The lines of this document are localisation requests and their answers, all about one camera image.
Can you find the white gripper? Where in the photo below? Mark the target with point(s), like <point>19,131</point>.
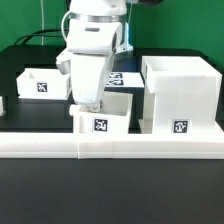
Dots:
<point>91,44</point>

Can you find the white rear drawer box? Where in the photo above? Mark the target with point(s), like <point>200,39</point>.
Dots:
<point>36,83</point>

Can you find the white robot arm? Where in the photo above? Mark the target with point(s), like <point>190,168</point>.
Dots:
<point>102,8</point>

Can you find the white fiducial marker sheet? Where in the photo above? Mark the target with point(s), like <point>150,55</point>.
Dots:
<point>125,79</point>

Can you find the white front drawer box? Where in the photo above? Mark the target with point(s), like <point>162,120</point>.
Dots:
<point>113,118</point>

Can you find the white drawer box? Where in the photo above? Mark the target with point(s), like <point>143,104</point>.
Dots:
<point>113,118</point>
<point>36,83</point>

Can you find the white drawer cabinet frame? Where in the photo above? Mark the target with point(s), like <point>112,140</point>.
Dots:
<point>180,96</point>

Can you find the white L-shaped fence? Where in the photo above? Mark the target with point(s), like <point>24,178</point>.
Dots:
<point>105,146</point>

